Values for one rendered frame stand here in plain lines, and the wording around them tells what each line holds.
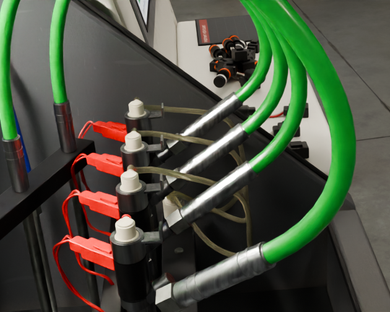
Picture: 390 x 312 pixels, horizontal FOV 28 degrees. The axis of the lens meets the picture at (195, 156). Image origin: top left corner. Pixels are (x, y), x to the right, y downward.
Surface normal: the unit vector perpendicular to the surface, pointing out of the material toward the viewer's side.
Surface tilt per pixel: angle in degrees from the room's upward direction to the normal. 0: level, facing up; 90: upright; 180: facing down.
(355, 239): 0
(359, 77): 0
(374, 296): 0
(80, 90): 90
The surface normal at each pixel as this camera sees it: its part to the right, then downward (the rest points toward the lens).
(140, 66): 0.03, 0.46
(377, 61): -0.07, -0.88
